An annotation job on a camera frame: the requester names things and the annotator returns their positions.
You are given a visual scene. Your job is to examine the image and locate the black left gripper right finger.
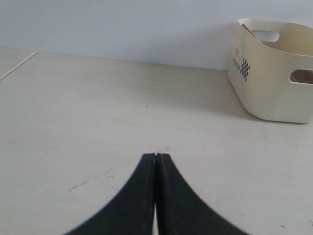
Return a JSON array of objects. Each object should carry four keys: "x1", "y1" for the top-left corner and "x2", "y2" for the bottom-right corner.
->
[{"x1": 155, "y1": 153, "x2": 246, "y2": 235}]

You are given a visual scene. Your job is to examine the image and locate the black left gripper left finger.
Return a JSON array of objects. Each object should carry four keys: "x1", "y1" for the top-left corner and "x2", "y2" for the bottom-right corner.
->
[{"x1": 67, "y1": 153, "x2": 156, "y2": 235}]

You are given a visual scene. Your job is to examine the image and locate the cream plastic tub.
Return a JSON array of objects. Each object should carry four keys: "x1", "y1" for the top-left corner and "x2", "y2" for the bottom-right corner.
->
[{"x1": 228, "y1": 19, "x2": 313, "y2": 123}]

